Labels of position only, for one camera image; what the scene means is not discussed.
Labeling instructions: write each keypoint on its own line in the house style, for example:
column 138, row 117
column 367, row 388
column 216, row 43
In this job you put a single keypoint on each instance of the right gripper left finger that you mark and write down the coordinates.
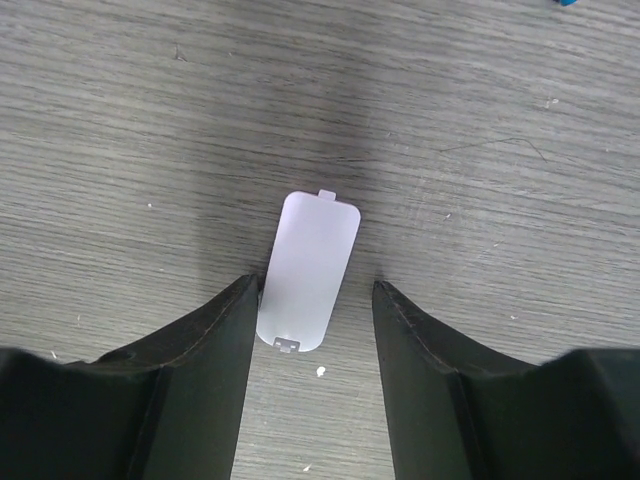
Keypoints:
column 167, row 406

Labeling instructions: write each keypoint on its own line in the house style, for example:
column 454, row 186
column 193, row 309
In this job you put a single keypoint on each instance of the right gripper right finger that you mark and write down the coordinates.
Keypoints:
column 457, row 409

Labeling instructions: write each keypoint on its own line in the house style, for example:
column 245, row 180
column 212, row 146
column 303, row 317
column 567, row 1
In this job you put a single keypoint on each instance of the white battery cover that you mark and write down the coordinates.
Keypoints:
column 313, row 243

